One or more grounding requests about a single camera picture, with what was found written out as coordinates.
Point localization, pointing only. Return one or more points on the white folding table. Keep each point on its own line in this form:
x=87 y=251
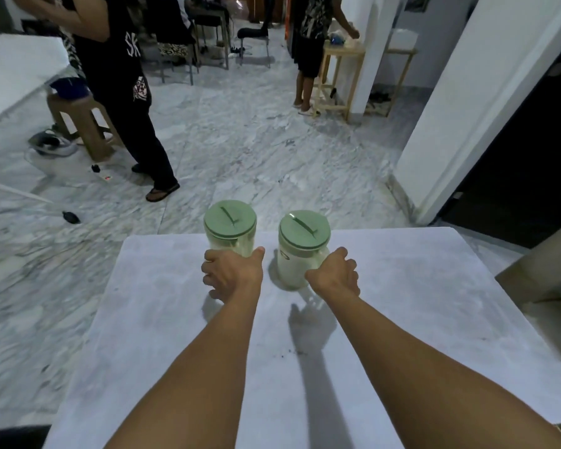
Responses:
x=18 y=70

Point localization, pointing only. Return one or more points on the blue bowl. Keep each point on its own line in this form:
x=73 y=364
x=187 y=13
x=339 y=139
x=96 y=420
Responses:
x=70 y=87

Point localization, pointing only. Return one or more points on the light wooden side table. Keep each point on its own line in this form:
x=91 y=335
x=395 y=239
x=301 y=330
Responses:
x=343 y=49
x=402 y=53

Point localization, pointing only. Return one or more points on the green lidded clear pitcher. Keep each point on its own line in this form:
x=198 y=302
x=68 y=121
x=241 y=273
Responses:
x=230 y=219
x=304 y=233

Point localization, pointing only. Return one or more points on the person's left forearm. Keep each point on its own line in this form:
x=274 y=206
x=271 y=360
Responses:
x=201 y=383

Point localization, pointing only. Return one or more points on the person's right hand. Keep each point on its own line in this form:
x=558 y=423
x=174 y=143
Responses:
x=336 y=275

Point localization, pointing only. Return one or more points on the black office chair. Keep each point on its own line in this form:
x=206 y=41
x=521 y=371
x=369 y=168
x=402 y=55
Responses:
x=252 y=34
x=168 y=18

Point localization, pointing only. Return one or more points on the dark desk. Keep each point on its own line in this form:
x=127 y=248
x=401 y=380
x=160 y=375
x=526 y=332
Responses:
x=210 y=13

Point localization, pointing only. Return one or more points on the white box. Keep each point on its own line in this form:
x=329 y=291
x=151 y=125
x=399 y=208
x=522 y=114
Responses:
x=402 y=38

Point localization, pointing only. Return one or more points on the brown plastic stool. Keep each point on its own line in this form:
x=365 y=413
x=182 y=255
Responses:
x=86 y=121

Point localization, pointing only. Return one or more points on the black plastic chair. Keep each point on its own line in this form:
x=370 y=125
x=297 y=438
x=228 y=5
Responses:
x=9 y=439

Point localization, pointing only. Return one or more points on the person's left hand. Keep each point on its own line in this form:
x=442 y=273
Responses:
x=233 y=275

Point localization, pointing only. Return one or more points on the person's right forearm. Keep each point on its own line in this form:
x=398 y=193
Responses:
x=425 y=378

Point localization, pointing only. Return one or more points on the grey round appliance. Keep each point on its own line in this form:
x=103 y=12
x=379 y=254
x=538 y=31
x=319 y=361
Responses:
x=51 y=143

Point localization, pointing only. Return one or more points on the white power strip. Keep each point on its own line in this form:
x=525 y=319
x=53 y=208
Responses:
x=105 y=175

